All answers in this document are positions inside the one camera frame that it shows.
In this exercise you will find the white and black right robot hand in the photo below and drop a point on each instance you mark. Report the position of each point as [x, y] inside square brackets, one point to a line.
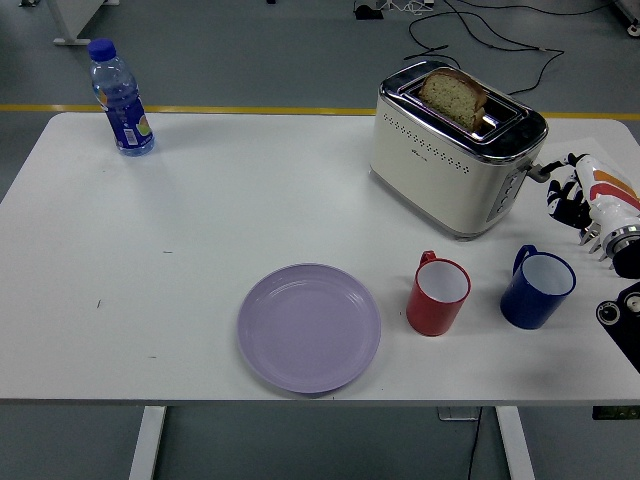
[605, 200]

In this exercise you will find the cream and chrome toaster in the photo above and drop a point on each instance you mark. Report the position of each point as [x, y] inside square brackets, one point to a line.
[430, 170]

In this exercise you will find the slice of brown bread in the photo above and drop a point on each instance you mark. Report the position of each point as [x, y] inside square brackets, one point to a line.
[452, 95]

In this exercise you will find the purple round plate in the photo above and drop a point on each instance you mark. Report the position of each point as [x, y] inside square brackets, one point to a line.
[308, 330]

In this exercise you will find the metal toast rack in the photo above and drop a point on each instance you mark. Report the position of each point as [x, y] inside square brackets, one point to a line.
[592, 237]

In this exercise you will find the blue mug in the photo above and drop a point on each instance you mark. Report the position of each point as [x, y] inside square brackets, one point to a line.
[527, 305]

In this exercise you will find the white background desk foot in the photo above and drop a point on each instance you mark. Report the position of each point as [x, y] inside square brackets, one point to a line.
[627, 17]

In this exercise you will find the red mug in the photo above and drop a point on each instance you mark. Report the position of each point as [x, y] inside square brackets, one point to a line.
[432, 312]

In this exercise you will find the black under-table control box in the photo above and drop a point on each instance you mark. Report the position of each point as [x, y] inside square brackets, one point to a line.
[615, 412]

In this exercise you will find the white table leg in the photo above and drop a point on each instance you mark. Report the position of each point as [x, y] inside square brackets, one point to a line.
[147, 445]
[515, 445]

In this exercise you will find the black floor device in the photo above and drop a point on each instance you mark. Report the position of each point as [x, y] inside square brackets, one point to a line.
[367, 11]

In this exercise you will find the blue-capped plastic water bottle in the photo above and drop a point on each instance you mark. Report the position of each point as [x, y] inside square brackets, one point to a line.
[127, 120]

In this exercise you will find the white background desk leg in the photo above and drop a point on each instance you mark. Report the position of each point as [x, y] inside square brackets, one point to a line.
[62, 20]

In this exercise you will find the grey under-table bracket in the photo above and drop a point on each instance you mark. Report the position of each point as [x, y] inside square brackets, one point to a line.
[457, 413]

